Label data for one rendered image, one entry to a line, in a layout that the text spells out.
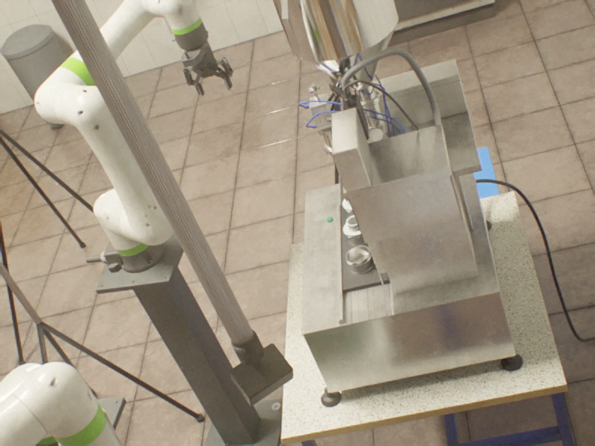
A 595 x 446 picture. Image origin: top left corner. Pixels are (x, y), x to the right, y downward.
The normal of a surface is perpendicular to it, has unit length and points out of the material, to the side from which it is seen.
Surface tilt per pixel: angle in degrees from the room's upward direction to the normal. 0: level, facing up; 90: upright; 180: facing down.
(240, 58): 0
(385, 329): 90
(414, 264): 90
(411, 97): 90
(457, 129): 0
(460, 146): 0
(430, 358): 90
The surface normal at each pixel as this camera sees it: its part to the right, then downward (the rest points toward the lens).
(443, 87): -0.04, 0.62
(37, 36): 0.18, -0.58
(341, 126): -0.32, -0.75
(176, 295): 0.93, -0.14
